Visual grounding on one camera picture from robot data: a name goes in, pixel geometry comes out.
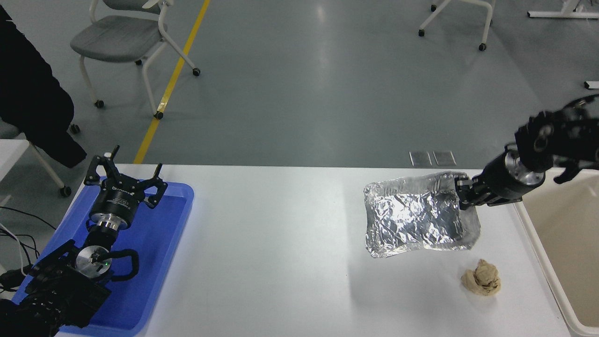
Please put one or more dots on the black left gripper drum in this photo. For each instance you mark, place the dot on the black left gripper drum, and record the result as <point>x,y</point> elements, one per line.
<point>117,201</point>

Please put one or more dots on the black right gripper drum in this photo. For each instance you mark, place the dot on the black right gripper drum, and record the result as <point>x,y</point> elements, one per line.
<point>496,187</point>

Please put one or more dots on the foil tray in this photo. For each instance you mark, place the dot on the foil tray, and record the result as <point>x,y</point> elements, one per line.
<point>412,215</point>

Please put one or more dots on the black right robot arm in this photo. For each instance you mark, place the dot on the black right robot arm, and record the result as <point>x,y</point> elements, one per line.
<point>561,140</point>

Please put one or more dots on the silver floor plate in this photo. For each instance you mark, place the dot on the silver floor plate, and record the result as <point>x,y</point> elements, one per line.
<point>444,157</point>
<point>420,158</point>

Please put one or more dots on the white leg chair with casters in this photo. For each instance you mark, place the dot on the white leg chair with casters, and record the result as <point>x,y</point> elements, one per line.
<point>65,191</point>

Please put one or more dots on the blue plastic tray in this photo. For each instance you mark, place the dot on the blue plastic tray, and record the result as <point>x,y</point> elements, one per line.
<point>159,243</point>

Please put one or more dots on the crumpled tan paper ball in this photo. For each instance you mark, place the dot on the crumpled tan paper ball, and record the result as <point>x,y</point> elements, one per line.
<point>482,278</point>

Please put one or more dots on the large pale bin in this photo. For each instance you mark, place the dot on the large pale bin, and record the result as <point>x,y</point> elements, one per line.
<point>561,252</point>

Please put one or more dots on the person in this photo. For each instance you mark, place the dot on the person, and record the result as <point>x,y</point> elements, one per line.
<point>28,93</point>

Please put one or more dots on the grey seat chair on casters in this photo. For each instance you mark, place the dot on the grey seat chair on casters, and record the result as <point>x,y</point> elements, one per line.
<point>117,40</point>

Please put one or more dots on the short white stand base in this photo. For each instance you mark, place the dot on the short white stand base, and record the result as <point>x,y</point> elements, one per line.
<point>592,84</point>

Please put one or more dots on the long white stand base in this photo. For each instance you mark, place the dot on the long white stand base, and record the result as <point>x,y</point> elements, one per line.
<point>561,14</point>

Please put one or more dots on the white frame chair on casters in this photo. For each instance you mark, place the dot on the white frame chair on casters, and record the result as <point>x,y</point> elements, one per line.
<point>481,46</point>

